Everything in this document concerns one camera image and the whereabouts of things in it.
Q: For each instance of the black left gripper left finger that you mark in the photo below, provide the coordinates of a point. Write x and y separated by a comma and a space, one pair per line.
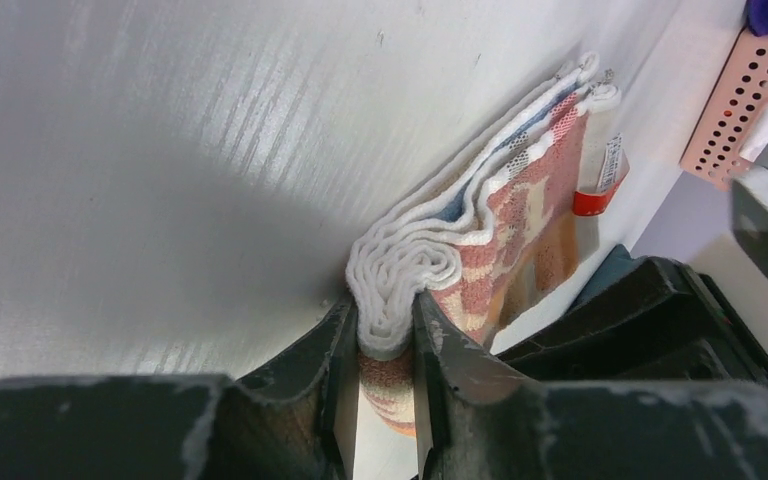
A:
294, 417

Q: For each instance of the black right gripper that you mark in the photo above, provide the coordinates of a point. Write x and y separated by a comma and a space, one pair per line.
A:
661, 321

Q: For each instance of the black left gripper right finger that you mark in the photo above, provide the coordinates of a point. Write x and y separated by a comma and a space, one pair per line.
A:
478, 418

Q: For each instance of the cream rabbit text towel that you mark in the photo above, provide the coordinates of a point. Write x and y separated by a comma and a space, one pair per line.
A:
500, 227

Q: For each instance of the dark teal cloth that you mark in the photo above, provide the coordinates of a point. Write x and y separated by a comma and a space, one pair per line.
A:
616, 265

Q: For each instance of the pink plastic basket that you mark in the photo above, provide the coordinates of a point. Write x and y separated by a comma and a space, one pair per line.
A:
731, 114

